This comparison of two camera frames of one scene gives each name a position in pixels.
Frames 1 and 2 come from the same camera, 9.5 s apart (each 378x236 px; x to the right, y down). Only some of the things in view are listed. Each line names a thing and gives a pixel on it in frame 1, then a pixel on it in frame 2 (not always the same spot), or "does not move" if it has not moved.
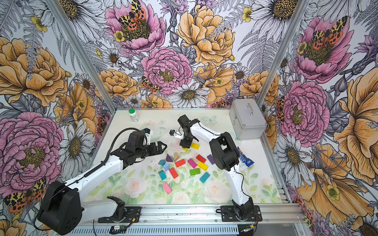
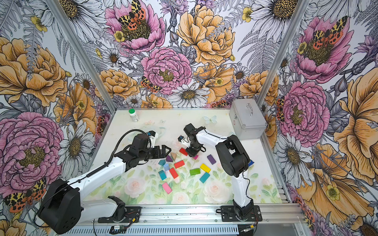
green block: [195, 171] does not move
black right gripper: [185, 144] to [192, 153]
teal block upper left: [162, 162] does not move
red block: [200, 158] to [183, 151]
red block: [179, 162] does not move
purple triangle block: [168, 159] does not move
